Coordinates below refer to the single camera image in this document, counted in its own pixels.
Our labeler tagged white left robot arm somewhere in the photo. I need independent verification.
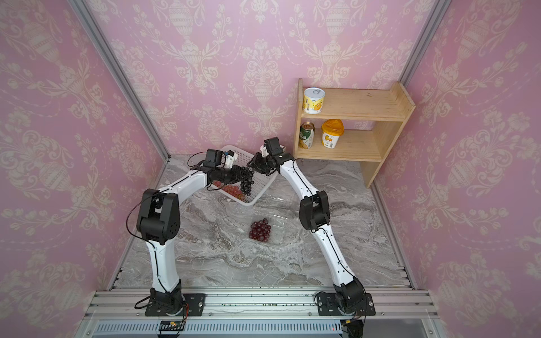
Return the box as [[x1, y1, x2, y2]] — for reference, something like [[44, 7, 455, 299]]
[[136, 165, 242, 315]]

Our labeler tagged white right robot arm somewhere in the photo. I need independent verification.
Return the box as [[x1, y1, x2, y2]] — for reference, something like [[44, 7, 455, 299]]
[[248, 152, 369, 314]]

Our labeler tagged aluminium rail frame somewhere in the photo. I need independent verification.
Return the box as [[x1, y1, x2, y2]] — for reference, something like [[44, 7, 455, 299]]
[[76, 287, 445, 337]]

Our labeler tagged yellow lidded cup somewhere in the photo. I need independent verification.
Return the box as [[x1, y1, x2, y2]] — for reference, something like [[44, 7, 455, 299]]
[[321, 119, 345, 149]]

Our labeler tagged black grape bunch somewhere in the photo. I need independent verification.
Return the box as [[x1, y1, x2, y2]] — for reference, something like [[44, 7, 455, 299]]
[[238, 167, 254, 196]]

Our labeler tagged green drink can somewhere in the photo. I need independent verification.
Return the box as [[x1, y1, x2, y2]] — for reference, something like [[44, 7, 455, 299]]
[[299, 122, 315, 149]]

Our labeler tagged white perforated plastic basket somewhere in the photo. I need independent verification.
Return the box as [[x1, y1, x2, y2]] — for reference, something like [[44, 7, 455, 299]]
[[211, 145, 278, 206]]

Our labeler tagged wooden shelf unit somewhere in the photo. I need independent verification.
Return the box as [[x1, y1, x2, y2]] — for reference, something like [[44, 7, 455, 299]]
[[293, 79, 416, 188]]

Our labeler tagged dark red grape bunch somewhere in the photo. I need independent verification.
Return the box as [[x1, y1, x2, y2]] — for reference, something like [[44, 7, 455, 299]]
[[249, 218, 272, 242]]

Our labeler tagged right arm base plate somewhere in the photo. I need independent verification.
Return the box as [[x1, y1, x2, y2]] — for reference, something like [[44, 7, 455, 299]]
[[314, 292, 376, 316]]

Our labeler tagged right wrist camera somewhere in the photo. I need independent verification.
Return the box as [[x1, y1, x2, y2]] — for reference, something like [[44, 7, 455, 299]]
[[260, 137, 285, 158]]

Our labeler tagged light red grape bunch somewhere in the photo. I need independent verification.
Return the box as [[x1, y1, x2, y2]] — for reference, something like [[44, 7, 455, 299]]
[[213, 181, 246, 201]]

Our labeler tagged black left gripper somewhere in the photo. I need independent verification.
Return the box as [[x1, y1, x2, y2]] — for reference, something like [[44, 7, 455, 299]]
[[215, 164, 250, 184]]

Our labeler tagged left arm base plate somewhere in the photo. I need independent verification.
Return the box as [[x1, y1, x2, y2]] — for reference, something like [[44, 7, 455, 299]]
[[145, 293, 206, 317]]

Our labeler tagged yellow can white lid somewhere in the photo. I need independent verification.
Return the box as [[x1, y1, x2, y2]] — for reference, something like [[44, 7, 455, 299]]
[[302, 87, 325, 115]]

